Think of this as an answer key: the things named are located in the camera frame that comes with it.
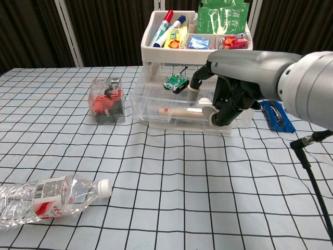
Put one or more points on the blue snack packet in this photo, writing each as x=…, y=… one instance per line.
x=278, y=119

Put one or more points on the wooden pen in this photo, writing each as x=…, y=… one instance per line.
x=182, y=113

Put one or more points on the yellow cartoon snack packet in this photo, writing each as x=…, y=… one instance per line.
x=177, y=39

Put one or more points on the blue small packet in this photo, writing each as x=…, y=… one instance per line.
x=198, y=43

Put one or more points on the red cap whiteboard marker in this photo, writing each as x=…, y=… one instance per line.
x=161, y=30

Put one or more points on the clear plastic water bottle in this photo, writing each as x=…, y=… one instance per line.
x=59, y=198

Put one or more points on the clear bottom drawer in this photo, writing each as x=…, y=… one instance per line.
x=187, y=129

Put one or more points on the blue checked tablecloth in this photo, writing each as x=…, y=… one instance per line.
x=182, y=182

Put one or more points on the green toy tank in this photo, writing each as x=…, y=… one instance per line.
x=175, y=82

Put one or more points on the black folding screen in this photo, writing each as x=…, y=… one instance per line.
x=104, y=34

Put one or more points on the red packaged item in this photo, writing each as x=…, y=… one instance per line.
x=106, y=104

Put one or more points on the white drawer organizer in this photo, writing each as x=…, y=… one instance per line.
x=171, y=53

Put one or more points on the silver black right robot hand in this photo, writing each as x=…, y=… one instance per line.
x=249, y=65

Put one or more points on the green tea packet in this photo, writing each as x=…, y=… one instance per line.
x=221, y=20

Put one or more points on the blue cap whiteboard marker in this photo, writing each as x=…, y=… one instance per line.
x=169, y=34

